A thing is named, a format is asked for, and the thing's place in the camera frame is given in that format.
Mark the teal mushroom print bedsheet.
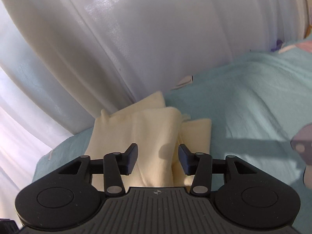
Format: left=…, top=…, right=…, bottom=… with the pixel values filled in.
left=31, top=30, right=312, bottom=234

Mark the white sheer curtain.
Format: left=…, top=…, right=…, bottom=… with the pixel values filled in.
left=1, top=0, right=311, bottom=220

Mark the cream knit sweater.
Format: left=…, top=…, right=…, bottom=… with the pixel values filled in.
left=85, top=91, right=212, bottom=190

